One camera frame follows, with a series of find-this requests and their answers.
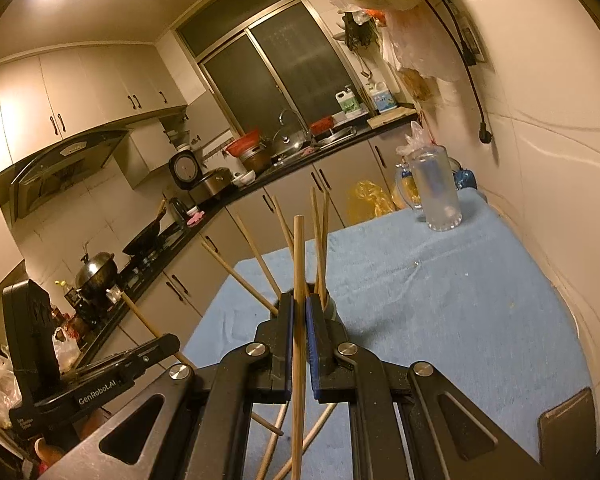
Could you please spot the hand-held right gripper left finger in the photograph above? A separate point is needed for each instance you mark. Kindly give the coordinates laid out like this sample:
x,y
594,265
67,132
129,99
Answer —
x,y
287,320

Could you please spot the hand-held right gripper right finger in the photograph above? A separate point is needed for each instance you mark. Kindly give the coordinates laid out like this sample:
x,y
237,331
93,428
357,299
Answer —
x,y
312,330

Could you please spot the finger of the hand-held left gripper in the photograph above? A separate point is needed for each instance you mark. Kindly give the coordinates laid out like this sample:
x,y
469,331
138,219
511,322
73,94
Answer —
x,y
150,355

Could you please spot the dark grey utensil holder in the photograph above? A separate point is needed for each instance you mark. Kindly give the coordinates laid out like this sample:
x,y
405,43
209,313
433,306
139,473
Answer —
x,y
331,308

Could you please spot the wooden chopstick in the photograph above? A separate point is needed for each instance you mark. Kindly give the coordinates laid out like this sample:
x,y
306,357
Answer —
x,y
298,260
145,322

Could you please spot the bunch of wooden chopsticks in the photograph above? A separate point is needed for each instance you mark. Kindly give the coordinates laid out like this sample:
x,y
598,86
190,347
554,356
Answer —
x,y
316,235

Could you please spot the white plastic bag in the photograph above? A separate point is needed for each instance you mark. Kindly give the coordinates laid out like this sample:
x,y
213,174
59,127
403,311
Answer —
x,y
415,137
0,385
65,350

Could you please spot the steel pot with lid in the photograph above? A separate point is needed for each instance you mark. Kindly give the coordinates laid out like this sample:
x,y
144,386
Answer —
x,y
96,272

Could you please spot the black wok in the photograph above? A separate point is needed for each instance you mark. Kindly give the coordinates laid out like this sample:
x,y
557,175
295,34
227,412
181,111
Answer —
x,y
145,235

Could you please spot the pink small item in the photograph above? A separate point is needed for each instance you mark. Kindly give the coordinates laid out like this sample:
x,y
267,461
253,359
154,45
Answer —
x,y
196,217

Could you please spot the yellow plastic bag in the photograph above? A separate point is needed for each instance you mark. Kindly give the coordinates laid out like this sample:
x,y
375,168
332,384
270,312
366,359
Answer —
x,y
370,202

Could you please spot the blue tablecloth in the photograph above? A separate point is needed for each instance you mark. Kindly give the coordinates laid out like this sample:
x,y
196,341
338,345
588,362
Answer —
x,y
455,310

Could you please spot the white bowl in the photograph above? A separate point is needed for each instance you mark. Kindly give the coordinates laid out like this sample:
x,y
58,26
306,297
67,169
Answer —
x,y
242,177

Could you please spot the black kitchen countertop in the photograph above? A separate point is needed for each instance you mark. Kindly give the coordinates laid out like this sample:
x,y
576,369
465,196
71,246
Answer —
x,y
290,165

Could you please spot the brown cooking pot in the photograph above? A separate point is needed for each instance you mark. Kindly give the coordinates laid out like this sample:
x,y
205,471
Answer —
x,y
257,160

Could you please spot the silver rice cooker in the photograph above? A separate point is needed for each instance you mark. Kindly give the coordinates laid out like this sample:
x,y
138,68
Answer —
x,y
200,177

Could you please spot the black range hood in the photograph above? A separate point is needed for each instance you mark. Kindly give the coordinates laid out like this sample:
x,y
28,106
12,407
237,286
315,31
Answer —
x,y
65,170

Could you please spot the glass pot lid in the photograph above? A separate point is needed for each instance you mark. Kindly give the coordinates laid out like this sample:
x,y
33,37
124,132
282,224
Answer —
x,y
287,142

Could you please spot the red colander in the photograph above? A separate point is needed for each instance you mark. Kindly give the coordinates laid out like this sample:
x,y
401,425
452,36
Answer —
x,y
244,142

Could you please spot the clear glass mug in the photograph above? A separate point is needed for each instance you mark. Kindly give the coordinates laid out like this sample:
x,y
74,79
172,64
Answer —
x,y
437,195

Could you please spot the red basin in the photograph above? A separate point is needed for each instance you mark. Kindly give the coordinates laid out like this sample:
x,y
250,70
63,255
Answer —
x,y
322,124

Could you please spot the chrome sink faucet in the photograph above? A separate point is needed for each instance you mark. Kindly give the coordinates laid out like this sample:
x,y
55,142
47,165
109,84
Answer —
x,y
291,117

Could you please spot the blue small container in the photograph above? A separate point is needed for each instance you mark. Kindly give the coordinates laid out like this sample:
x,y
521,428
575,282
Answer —
x,y
464,180

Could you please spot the white bottle green label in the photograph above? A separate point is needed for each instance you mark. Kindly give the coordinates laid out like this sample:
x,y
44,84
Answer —
x,y
349,102

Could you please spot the wooden cutting board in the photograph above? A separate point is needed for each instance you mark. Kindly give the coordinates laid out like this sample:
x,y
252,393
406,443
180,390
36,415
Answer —
x,y
390,117

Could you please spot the white bottle blue label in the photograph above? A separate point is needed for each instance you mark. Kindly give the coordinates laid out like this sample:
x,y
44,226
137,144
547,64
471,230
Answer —
x,y
382,96

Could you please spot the kitchen window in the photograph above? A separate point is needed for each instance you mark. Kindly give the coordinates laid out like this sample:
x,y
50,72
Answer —
x,y
270,60

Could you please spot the black smartphone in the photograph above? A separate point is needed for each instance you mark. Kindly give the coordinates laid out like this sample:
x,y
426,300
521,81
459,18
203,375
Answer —
x,y
567,425

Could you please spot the clear hanging plastic bag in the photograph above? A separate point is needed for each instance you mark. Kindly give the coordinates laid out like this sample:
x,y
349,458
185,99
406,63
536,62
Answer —
x,y
415,45

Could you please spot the white wall cabinets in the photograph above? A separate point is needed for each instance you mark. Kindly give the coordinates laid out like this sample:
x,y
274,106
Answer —
x,y
80,90

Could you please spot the wall power socket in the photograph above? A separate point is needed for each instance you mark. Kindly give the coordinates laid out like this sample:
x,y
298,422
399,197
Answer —
x,y
472,40

